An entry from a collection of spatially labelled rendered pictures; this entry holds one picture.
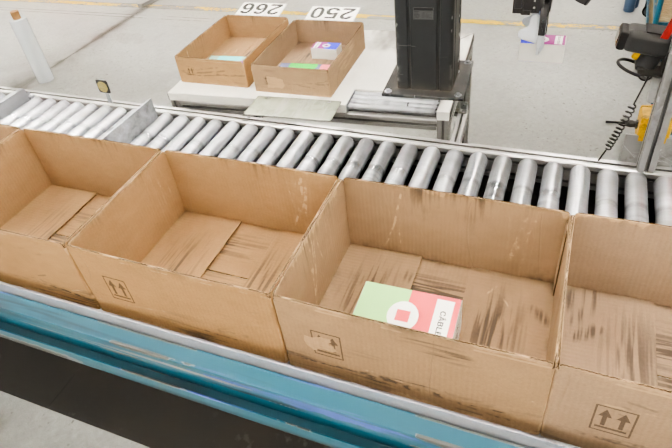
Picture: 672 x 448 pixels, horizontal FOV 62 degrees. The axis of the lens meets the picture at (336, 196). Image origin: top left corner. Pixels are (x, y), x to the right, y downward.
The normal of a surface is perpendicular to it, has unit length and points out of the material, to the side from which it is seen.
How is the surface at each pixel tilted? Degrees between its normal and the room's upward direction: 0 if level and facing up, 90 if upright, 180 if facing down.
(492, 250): 89
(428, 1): 90
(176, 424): 0
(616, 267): 89
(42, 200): 1
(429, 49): 90
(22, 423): 0
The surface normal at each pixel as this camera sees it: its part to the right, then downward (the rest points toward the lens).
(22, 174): 0.92, 0.15
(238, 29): -0.34, 0.61
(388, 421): -0.11, -0.77
